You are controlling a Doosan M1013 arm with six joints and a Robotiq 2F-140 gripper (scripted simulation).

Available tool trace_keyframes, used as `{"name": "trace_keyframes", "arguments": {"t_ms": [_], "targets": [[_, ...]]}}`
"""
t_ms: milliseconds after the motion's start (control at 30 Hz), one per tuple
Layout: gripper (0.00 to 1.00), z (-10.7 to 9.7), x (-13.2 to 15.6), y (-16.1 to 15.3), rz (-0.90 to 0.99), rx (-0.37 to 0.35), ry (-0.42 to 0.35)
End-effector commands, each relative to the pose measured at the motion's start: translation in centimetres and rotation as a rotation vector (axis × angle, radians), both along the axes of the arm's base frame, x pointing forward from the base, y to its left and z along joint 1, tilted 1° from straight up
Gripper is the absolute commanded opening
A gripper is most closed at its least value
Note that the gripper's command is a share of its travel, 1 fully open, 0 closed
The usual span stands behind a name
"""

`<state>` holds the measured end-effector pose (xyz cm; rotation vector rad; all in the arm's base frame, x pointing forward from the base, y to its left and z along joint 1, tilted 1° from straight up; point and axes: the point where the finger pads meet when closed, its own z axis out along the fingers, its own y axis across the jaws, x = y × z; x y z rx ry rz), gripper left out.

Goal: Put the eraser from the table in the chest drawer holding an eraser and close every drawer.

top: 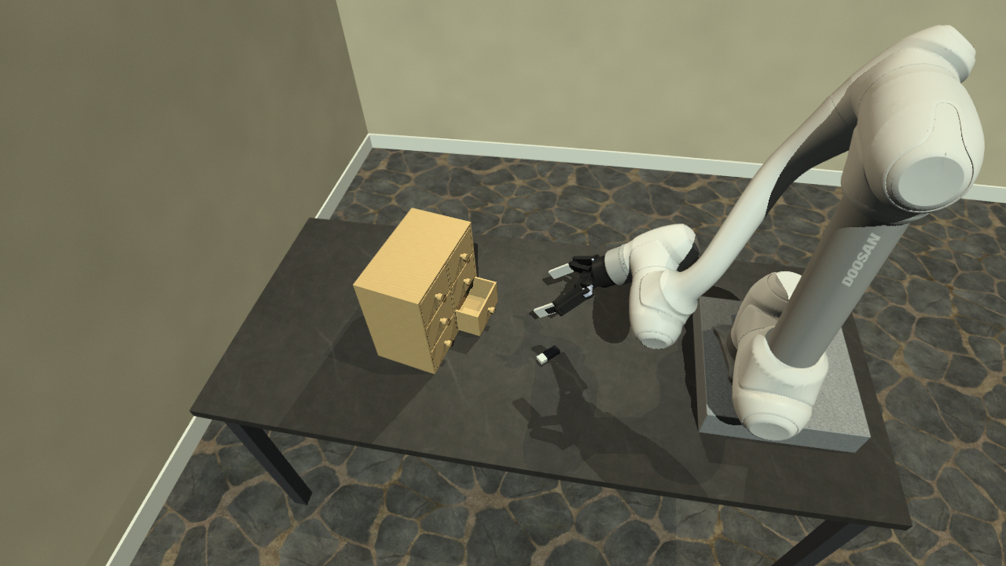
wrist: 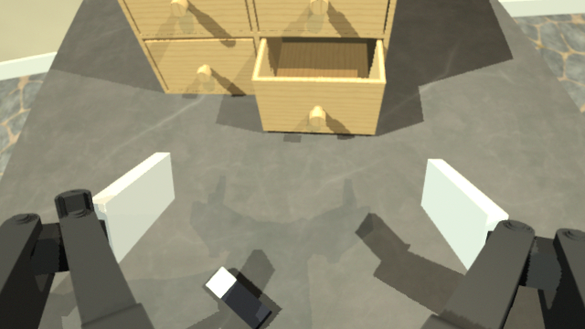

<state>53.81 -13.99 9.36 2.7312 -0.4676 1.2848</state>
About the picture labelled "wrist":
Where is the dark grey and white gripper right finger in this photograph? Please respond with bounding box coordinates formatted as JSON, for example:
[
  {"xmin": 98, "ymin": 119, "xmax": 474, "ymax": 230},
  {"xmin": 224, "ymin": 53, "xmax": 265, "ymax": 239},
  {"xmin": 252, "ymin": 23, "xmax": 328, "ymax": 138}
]
[{"xmin": 421, "ymin": 159, "xmax": 585, "ymax": 329}]

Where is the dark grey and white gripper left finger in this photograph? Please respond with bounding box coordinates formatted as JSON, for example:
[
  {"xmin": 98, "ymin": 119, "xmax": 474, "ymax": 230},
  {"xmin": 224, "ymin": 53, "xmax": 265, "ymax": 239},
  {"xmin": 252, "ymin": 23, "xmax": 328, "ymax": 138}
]
[{"xmin": 0, "ymin": 153, "xmax": 175, "ymax": 329}]

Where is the tan wooden chest of drawers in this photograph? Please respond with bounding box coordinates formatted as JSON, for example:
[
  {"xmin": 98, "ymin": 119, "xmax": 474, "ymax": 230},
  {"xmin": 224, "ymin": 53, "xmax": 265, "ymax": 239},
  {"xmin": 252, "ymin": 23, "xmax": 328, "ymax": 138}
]
[{"xmin": 118, "ymin": 0, "xmax": 397, "ymax": 95}]

